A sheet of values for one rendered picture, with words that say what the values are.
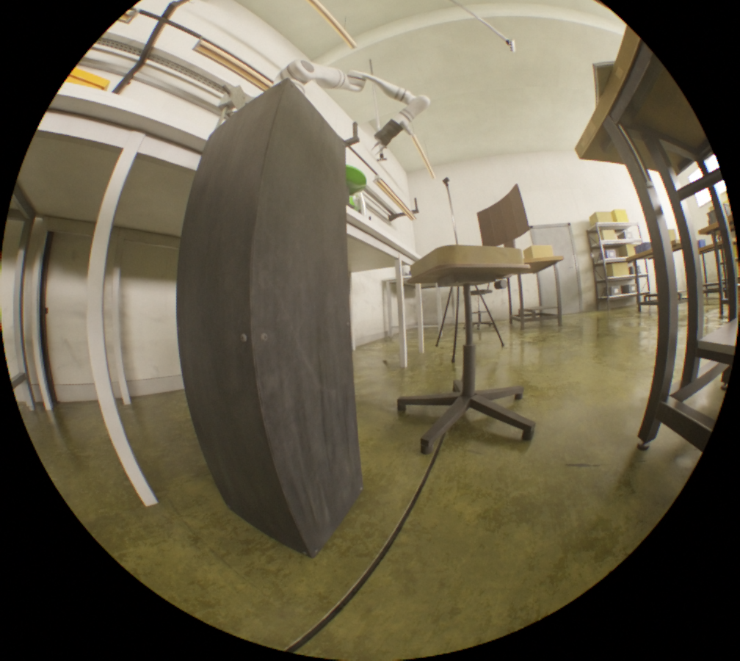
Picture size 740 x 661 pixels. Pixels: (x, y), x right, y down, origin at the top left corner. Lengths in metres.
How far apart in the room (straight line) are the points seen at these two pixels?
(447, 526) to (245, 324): 0.52
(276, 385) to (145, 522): 0.54
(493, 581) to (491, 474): 0.32
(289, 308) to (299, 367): 0.08
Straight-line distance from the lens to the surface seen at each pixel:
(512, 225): 1.01
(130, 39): 2.32
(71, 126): 0.73
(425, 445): 0.72
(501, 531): 0.55
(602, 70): 0.81
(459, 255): 0.65
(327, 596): 0.48
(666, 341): 0.73
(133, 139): 0.68
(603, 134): 0.92
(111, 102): 0.69
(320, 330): 0.34
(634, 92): 0.78
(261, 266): 0.26
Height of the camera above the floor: 0.45
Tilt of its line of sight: 5 degrees up
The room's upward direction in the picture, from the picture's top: 3 degrees counter-clockwise
